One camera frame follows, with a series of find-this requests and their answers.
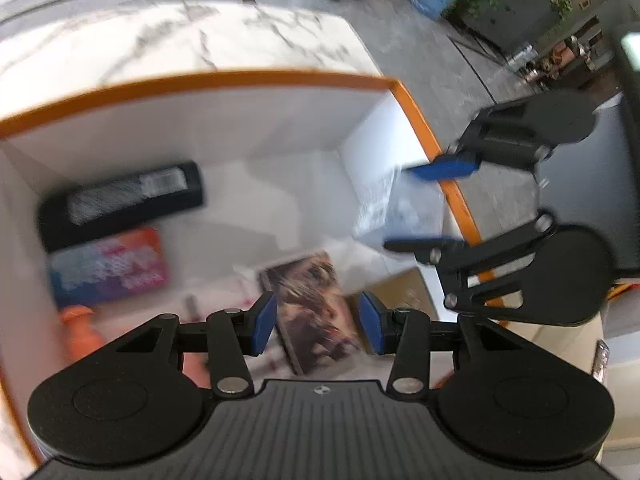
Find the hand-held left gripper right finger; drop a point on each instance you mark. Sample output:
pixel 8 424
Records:
pixel 372 325

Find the clear plastic bag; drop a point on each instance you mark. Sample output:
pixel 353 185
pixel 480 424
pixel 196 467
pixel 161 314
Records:
pixel 405 210

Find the illustrated figure box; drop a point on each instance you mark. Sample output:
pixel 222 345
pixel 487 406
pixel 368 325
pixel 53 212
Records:
pixel 310 305

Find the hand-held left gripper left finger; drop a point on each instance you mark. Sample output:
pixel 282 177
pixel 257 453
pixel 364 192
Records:
pixel 262 322

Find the dark planter box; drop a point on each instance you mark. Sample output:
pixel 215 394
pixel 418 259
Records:
pixel 520 15

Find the orange plastic item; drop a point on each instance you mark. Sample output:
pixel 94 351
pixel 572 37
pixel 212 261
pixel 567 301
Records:
pixel 82 332

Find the brown gift box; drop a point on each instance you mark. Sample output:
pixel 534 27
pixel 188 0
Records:
pixel 400 290

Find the black rectangular box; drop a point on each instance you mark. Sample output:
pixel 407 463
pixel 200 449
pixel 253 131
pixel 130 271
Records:
pixel 120 200

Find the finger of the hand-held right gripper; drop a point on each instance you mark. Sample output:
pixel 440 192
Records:
pixel 425 246
pixel 445 167

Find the colourful box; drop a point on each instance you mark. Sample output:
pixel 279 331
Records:
pixel 110 270

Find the white bin with orange rim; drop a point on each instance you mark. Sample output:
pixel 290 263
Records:
pixel 200 80

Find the dark flat device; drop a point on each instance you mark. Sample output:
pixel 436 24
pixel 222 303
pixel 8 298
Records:
pixel 601 362

